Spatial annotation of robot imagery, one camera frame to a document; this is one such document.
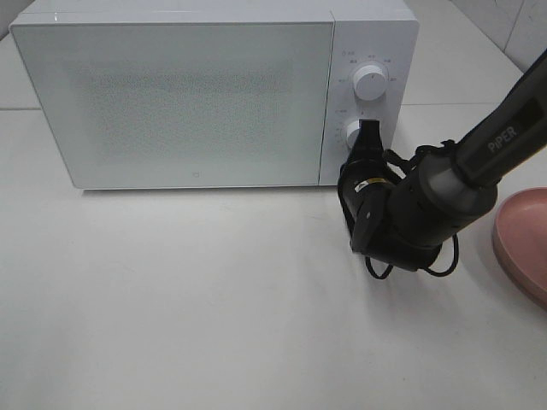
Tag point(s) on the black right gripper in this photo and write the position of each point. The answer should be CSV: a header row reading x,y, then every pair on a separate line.
x,y
365,185

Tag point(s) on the pink round plate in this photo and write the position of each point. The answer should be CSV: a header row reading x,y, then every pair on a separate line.
x,y
519,241

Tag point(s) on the white microwave door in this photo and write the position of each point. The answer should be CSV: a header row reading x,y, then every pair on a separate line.
x,y
177,106

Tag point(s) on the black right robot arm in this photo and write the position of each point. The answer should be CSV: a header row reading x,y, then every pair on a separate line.
x,y
406,213

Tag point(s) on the white lower microwave knob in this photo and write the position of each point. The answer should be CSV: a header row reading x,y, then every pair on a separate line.
x,y
352,130

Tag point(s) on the white microwave knob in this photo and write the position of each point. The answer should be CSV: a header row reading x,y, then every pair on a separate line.
x,y
370,81
352,130

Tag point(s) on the white upper microwave knob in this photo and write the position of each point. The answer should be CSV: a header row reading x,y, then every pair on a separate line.
x,y
370,81

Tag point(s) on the white microwave oven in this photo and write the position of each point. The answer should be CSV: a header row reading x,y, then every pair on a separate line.
x,y
381,31

